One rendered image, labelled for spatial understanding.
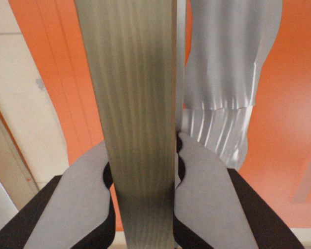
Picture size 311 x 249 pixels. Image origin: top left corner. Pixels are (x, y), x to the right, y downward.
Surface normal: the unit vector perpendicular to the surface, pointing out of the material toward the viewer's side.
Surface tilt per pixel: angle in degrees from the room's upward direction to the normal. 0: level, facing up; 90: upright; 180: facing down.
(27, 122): 0
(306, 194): 0
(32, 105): 0
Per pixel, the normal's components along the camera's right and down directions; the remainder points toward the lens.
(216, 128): 0.54, 0.42
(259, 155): 0.01, 0.46
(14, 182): 1.00, -0.04
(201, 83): -0.58, 0.46
